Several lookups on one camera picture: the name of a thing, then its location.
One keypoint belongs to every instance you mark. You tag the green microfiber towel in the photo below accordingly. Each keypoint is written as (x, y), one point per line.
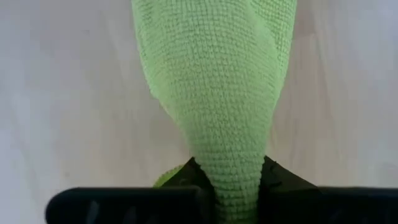
(217, 93)

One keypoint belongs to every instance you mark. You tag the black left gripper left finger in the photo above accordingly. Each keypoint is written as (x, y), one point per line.
(199, 180)

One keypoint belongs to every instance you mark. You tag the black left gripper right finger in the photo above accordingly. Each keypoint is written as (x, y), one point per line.
(280, 177)

